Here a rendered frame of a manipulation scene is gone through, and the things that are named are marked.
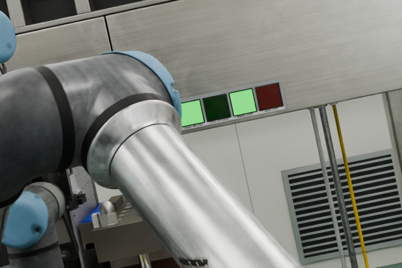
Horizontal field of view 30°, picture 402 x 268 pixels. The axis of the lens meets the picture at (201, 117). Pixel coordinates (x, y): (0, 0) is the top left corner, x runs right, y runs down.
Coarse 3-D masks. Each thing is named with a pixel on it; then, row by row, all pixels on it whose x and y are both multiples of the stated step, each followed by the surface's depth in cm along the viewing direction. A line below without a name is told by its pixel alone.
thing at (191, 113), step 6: (192, 102) 169; (198, 102) 169; (186, 108) 169; (192, 108) 169; (198, 108) 169; (186, 114) 169; (192, 114) 169; (198, 114) 169; (186, 120) 169; (192, 120) 169; (198, 120) 169
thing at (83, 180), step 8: (72, 168) 147; (80, 168) 154; (80, 176) 152; (88, 176) 160; (80, 184) 151; (88, 184) 158; (88, 192) 157; (88, 200) 155; (80, 208) 147; (88, 208) 154; (72, 216) 139; (80, 216) 145; (72, 224) 139
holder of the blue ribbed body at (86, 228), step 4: (80, 224) 139; (84, 224) 139; (88, 224) 139; (92, 224) 139; (80, 228) 139; (84, 228) 139; (88, 228) 139; (92, 228) 139; (84, 232) 139; (88, 232) 139; (84, 236) 139; (88, 236) 139; (92, 236) 139; (84, 240) 140; (88, 240) 140; (92, 240) 139; (84, 244) 140; (88, 244) 140; (92, 244) 140; (84, 248) 140; (88, 248) 140; (92, 248) 140
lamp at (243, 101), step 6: (246, 90) 168; (234, 96) 168; (240, 96) 168; (246, 96) 168; (252, 96) 168; (234, 102) 168; (240, 102) 168; (246, 102) 168; (252, 102) 168; (234, 108) 168; (240, 108) 168; (246, 108) 168; (252, 108) 168; (234, 114) 169
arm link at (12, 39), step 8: (0, 16) 97; (0, 24) 97; (8, 24) 98; (0, 32) 96; (8, 32) 98; (0, 40) 96; (8, 40) 98; (16, 40) 99; (0, 48) 96; (8, 48) 97; (0, 56) 96; (8, 56) 97
